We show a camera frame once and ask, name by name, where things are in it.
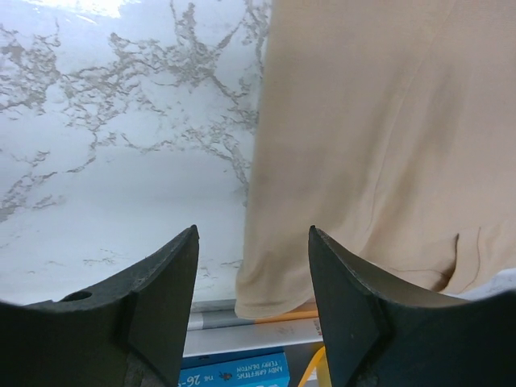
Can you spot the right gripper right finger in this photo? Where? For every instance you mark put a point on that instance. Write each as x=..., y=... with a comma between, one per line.
x=380, y=330

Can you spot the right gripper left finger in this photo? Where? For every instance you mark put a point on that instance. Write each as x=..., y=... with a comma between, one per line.
x=128, y=330

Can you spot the blue storey treehouse book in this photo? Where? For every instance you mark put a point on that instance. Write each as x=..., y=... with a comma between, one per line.
x=264, y=370

